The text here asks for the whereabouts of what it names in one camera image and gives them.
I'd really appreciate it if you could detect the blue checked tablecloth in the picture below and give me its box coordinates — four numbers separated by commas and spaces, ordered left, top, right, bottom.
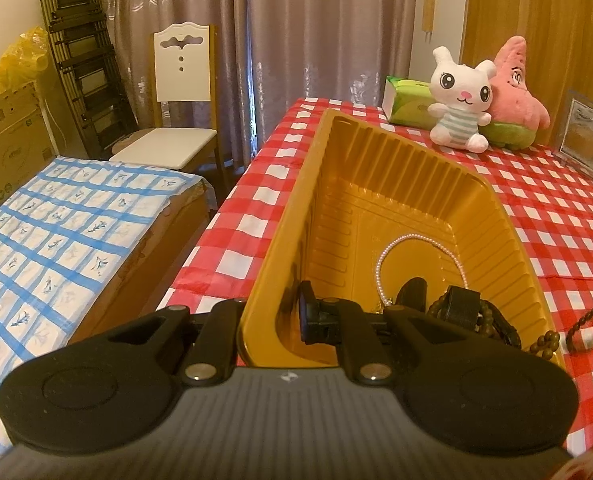
0, 156, 207, 461

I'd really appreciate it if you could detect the large brown box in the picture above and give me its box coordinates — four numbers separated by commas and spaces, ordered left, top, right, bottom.
69, 182, 212, 346

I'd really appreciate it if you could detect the clear picture frame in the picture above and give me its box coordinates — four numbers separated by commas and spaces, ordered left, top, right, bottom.
551, 89, 593, 196

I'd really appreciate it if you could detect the green tissue pack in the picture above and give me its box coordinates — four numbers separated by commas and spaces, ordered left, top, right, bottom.
381, 76, 445, 126

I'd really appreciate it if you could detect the red checked tablecloth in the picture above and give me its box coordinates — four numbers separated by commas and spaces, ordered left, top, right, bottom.
156, 97, 593, 461

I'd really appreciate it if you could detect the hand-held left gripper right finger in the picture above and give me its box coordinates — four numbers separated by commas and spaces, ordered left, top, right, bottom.
296, 281, 478, 389

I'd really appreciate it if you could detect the dark wooden bead bracelet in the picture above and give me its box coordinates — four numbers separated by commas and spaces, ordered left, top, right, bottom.
427, 295, 560, 359

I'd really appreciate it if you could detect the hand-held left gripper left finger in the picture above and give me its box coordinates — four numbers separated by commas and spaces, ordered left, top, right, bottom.
107, 298, 248, 387

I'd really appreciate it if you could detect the wooden door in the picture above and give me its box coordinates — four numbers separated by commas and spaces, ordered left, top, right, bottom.
461, 0, 593, 116

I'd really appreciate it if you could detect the cardboard box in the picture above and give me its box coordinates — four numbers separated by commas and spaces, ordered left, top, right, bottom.
0, 82, 60, 208

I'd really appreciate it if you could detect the yellow plastic bag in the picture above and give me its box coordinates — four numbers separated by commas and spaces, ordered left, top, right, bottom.
0, 27, 52, 91

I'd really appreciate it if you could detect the grey patterned curtain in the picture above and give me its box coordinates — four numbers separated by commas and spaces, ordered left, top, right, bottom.
96, 0, 420, 166

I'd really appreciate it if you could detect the pink starfish plush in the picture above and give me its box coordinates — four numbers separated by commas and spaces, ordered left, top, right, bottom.
479, 35, 551, 148

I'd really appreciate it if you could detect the folded black ladder rack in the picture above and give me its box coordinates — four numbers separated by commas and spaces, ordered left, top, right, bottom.
39, 0, 140, 161

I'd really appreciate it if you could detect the white wooden chair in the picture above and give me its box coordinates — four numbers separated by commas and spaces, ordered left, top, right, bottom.
109, 22, 227, 196

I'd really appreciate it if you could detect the white cord necklace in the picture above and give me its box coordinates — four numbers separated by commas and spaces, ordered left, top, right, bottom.
374, 234, 470, 311

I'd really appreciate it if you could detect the long dark bead necklace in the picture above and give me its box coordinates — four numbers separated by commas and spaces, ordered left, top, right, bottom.
564, 240, 593, 356

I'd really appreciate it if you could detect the gold plastic tray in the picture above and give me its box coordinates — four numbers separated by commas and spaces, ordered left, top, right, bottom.
236, 107, 567, 368

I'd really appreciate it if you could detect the white bunny plush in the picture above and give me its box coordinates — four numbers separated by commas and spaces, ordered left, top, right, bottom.
427, 46, 497, 153

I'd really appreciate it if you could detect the wooden wall hanger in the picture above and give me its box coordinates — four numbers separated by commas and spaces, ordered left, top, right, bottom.
423, 0, 437, 43

